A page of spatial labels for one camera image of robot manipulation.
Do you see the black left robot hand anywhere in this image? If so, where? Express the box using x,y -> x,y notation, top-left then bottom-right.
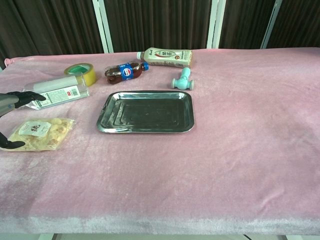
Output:
0,90 -> 47,152

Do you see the snack bag with yellow pieces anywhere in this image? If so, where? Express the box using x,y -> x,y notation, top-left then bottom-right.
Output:
0,117 -> 76,152

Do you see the stainless steel rectangular tray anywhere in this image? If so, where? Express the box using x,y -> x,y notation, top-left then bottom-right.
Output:
96,90 -> 195,134

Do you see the clear pack with white label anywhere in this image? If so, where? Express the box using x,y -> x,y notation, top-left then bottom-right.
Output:
22,75 -> 90,111

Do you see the yellow packing tape roll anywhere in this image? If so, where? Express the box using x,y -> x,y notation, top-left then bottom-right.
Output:
63,62 -> 97,87

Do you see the small pepsi cola bottle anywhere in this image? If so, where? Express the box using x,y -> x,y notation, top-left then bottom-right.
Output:
104,61 -> 150,85

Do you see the milk tea bottle beige label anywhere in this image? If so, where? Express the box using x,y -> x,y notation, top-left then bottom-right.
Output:
136,47 -> 193,69

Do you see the dark brown pleated curtain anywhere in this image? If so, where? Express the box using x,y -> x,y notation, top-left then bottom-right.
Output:
0,0 -> 320,70

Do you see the mint green roller massager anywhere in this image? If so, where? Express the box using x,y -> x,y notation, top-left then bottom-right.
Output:
170,67 -> 195,91

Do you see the pink plush table cloth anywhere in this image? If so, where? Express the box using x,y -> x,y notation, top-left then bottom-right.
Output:
0,47 -> 320,236

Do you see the white partition frame post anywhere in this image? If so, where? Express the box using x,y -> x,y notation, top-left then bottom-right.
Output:
206,0 -> 227,50
259,0 -> 284,50
91,0 -> 114,54

